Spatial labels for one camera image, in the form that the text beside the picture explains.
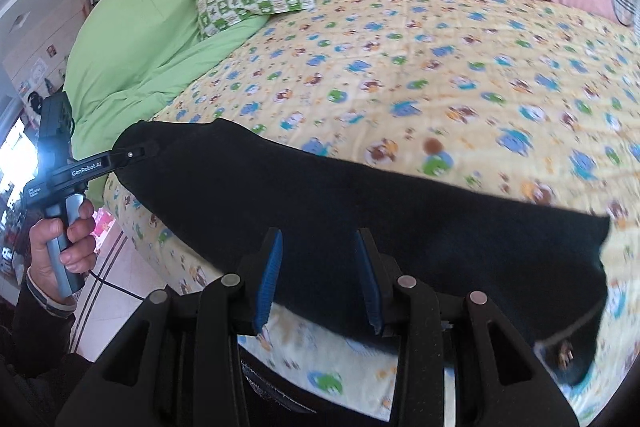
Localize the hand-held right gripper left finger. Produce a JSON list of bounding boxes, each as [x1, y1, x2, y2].
[[55, 227, 284, 427]]

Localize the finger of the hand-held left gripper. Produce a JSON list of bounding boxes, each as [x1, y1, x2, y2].
[[109, 143, 160, 170]]

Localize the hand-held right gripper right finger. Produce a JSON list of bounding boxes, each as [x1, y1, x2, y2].
[[354, 228, 581, 427]]

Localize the black pants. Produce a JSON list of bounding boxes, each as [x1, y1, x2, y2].
[[114, 118, 612, 387]]

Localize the person's left forearm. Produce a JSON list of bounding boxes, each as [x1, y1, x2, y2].
[[0, 268, 101, 427]]

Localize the person's left hand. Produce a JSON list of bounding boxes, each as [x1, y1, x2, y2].
[[27, 198, 97, 308]]

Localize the green blanket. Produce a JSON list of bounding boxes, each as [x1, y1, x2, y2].
[[63, 0, 270, 140]]

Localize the yellow cartoon print bedsheet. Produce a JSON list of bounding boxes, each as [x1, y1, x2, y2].
[[103, 0, 640, 427]]

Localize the black cable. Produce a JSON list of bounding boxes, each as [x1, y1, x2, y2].
[[86, 270, 151, 299]]

